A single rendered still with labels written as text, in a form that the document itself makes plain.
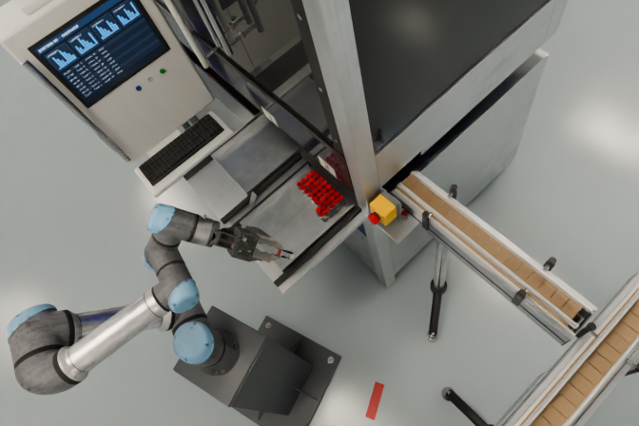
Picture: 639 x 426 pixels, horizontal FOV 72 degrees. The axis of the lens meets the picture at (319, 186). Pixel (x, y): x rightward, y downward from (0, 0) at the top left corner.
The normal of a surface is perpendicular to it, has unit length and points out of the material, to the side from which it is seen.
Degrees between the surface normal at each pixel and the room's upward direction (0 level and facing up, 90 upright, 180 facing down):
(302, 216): 0
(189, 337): 8
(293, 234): 0
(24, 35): 90
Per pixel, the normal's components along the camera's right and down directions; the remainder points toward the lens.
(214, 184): -0.20, -0.48
